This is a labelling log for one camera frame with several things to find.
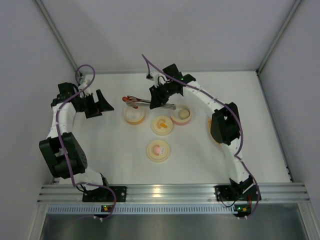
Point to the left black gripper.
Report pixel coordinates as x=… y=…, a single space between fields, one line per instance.
x=90 y=105

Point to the orange bowl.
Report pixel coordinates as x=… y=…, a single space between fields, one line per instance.
x=134 y=116

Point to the slotted cable duct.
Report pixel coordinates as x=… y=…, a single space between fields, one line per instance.
x=140 y=209

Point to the red sausage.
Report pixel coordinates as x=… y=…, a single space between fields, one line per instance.
x=130 y=101

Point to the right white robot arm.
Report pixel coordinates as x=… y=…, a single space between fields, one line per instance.
x=225 y=127

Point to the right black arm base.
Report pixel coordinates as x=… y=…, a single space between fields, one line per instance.
x=227 y=193

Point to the aluminium mounting rail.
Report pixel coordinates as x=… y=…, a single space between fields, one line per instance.
x=176 y=193

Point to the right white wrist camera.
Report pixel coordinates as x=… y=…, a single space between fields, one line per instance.
x=156 y=78

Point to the white round bun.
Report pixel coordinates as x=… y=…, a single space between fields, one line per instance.
x=183 y=114

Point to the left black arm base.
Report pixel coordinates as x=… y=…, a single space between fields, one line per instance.
x=101 y=195

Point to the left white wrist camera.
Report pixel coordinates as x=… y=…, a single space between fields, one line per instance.
x=83 y=83

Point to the cream lid orange handle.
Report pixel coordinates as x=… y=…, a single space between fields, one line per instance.
x=162 y=125

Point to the pink bowl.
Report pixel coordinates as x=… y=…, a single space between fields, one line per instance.
x=174 y=115

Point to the cream lid pink handle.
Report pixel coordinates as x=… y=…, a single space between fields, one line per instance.
x=158 y=151

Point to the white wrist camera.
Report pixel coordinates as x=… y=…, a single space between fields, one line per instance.
x=83 y=83
x=156 y=78

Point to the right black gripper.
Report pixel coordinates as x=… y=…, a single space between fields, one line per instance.
x=158 y=92

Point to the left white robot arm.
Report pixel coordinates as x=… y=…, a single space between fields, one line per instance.
x=61 y=151

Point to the metal tongs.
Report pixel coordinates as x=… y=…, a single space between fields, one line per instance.
x=152 y=104

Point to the fish-shaped woven basket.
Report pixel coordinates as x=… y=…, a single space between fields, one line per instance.
x=211 y=131

